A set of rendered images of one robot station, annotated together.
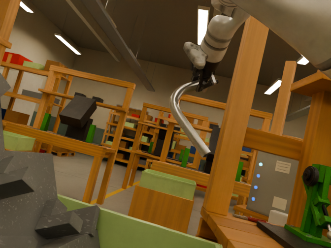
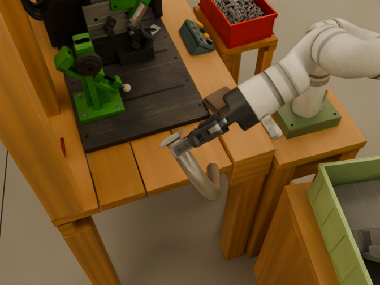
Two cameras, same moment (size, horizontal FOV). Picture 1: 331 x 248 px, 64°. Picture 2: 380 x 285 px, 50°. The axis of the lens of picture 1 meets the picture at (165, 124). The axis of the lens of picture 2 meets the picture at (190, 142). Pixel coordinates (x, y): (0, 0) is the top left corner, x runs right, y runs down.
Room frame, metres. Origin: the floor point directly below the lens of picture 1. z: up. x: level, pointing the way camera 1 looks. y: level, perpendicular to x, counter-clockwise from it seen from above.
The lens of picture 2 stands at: (0.99, 0.34, 1.92)
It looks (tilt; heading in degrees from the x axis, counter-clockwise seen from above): 54 degrees down; 251
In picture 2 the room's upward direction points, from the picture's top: straight up
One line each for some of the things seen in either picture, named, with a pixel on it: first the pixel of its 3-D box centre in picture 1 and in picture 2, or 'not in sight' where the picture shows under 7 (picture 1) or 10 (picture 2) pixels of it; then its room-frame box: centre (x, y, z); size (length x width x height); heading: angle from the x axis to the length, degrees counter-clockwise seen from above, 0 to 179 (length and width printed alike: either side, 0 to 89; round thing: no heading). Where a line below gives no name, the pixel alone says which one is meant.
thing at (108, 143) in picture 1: (140, 141); not in sight; (10.67, 0.79, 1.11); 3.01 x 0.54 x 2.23; 82
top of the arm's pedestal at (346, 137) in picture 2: not in sight; (301, 120); (0.33, -0.38, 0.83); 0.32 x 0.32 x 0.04; 88
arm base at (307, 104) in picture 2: not in sight; (310, 89); (0.33, -0.39, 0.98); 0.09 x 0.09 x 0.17; 4
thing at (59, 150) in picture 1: (58, 147); not in sight; (9.29, 3.41, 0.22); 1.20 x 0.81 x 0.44; 175
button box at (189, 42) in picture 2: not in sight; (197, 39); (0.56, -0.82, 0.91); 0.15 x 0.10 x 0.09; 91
